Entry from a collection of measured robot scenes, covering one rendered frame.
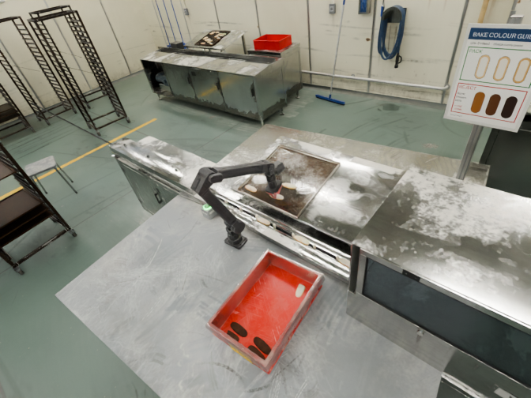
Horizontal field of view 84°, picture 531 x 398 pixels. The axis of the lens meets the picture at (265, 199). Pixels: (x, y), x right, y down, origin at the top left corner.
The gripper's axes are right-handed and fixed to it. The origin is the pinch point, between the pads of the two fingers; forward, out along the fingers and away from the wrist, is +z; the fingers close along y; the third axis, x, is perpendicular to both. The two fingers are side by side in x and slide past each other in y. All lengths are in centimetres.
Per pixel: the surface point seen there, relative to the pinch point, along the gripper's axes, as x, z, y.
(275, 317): 37, 3, 64
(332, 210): 34.7, 4.2, -4.3
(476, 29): 78, -66, -70
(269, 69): -164, 47, -236
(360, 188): 44, 4, -25
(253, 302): 23, 3, 62
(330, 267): 49, 4, 29
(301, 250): 30.7, 4.4, 26.6
